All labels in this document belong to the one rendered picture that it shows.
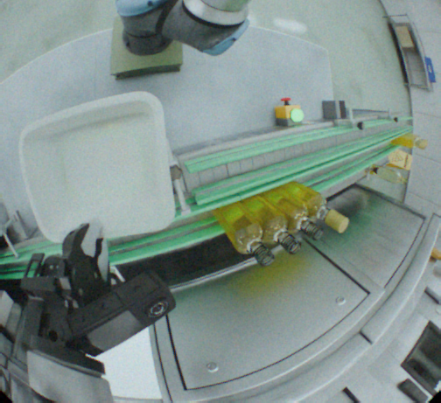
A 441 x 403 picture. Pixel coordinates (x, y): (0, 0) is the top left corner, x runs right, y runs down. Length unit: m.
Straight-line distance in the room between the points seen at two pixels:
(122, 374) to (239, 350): 0.25
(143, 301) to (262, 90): 0.67
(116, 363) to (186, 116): 0.69
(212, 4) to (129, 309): 0.36
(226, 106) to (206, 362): 0.68
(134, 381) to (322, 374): 0.33
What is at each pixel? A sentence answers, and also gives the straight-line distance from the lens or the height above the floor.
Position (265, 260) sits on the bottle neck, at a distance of 0.34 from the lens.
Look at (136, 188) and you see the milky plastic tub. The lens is 0.30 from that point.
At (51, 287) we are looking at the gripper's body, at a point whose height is 1.24.
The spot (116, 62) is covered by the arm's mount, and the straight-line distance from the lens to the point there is 0.56.
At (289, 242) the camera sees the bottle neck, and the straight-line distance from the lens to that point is 0.35.
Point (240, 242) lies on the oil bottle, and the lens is 0.35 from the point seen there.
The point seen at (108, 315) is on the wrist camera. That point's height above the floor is 1.26.
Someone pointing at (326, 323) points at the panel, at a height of 1.27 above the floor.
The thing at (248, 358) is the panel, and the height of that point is 1.25.
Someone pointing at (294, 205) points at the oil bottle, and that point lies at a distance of 0.41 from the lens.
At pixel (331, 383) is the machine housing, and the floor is 1.40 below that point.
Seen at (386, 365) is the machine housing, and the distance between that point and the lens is 0.48.
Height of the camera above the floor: 1.34
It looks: 64 degrees down
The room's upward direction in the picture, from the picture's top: 134 degrees clockwise
